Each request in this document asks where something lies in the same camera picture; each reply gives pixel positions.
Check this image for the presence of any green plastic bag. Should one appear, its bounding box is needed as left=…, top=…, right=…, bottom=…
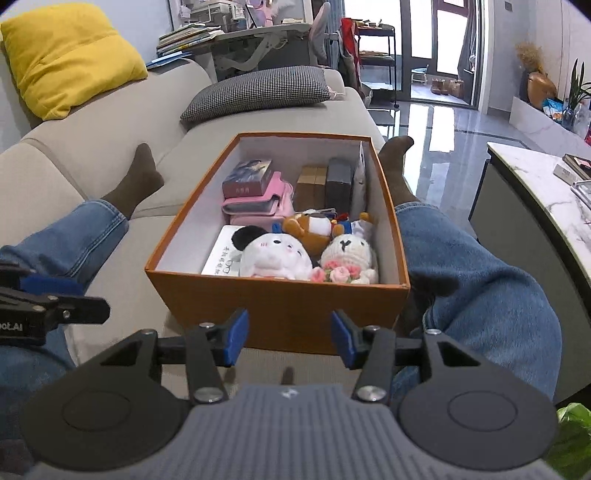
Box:
left=547, top=402, right=591, bottom=467

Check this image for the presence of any dried flower bunch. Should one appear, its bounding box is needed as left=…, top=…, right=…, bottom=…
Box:
left=515, top=41, right=544, bottom=75

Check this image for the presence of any white cream tube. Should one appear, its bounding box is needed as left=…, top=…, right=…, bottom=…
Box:
left=201, top=224, right=250, bottom=278

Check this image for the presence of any marble top coffee table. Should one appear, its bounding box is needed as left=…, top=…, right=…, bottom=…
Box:
left=468, top=141, right=591, bottom=407

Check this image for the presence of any brown white dog plush toy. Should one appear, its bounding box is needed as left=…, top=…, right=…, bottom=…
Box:
left=271, top=209, right=374, bottom=257

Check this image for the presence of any white box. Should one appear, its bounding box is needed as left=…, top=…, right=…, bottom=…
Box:
left=353, top=141, right=368, bottom=217

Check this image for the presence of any small brown box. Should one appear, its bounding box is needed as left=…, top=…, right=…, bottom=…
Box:
left=295, top=167, right=315, bottom=212
left=314, top=166, right=329, bottom=210

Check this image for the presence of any person's left leg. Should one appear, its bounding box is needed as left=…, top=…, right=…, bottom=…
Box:
left=0, top=199, right=130, bottom=462

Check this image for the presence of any orange cardboard box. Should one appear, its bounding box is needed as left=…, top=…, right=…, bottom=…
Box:
left=144, top=132, right=411, bottom=356

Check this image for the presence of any dark printed box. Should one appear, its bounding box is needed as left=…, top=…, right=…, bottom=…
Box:
left=222, top=159, right=273, bottom=200

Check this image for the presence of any person's right leg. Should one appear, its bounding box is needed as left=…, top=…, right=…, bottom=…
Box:
left=390, top=199, right=564, bottom=402

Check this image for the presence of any yellow pillow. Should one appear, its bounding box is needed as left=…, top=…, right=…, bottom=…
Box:
left=0, top=2, right=149, bottom=121

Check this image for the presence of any grey small box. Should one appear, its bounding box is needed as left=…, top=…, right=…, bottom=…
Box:
left=325, top=158, right=354, bottom=215

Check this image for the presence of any houndstooth cushion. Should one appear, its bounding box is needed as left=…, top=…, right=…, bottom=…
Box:
left=180, top=65, right=332, bottom=123

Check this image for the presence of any glass balcony door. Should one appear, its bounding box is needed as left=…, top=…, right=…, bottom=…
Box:
left=398, top=0, right=485, bottom=109

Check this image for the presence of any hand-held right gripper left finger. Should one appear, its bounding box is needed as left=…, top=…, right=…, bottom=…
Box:
left=95, top=308, right=250, bottom=404

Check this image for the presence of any grey curtain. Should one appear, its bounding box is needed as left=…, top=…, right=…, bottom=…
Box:
left=457, top=0, right=478, bottom=75

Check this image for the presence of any person's right foot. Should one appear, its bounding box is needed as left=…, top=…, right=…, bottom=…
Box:
left=378, top=135, right=421, bottom=206

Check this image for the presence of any white low cabinet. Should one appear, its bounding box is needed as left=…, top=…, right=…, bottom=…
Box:
left=509, top=96, right=591, bottom=148

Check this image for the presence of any pink zip pouch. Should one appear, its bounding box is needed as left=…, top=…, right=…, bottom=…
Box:
left=221, top=172, right=295, bottom=227

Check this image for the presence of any person's foot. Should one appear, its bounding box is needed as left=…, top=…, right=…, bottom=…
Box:
left=378, top=135, right=421, bottom=206
left=99, top=143, right=164, bottom=220

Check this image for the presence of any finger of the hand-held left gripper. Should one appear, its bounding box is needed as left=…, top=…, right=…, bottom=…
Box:
left=0, top=263, right=86, bottom=298
left=0, top=287, right=112, bottom=325

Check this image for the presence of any beige fabric sofa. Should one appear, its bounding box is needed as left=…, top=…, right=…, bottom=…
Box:
left=0, top=58, right=386, bottom=416

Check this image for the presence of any red cloth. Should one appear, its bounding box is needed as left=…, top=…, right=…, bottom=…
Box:
left=341, top=18, right=358, bottom=70

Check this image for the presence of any person's left foot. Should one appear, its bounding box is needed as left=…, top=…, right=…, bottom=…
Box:
left=99, top=143, right=164, bottom=220

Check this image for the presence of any blue folder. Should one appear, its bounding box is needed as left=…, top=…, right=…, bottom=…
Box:
left=147, top=52, right=192, bottom=70

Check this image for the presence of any brown boots pair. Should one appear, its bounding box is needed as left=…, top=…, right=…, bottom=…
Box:
left=430, top=78, right=465, bottom=97

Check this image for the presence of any white bunny plush with flowers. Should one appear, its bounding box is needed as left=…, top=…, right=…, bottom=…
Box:
left=310, top=220, right=379, bottom=284

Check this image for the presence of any person's leg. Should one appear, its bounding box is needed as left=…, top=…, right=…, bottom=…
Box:
left=390, top=199, right=564, bottom=402
left=0, top=199, right=130, bottom=462

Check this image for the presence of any green potted plant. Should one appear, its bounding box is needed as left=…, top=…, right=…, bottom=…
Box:
left=566, top=58, right=591, bottom=112

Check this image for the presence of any white desk shelf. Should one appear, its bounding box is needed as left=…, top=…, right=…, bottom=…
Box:
left=178, top=0, right=296, bottom=28

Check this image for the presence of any grey study desk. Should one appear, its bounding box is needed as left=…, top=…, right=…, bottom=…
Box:
left=203, top=22, right=315, bottom=81

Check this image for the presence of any stack of books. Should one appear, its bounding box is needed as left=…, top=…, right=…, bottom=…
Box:
left=156, top=22, right=225, bottom=58

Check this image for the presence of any dark cover book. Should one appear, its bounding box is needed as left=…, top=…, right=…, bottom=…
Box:
left=562, top=154, right=591, bottom=181

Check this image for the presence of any white panda plush toy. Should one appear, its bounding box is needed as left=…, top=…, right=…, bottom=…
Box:
left=231, top=225, right=315, bottom=281

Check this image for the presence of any gold vase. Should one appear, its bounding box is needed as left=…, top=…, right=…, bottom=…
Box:
left=526, top=71, right=557, bottom=110

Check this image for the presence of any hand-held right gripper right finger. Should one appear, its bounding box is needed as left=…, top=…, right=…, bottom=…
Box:
left=330, top=309, right=488, bottom=403

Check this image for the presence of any black metal rack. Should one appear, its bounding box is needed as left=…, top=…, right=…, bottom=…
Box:
left=342, top=18, right=399, bottom=112

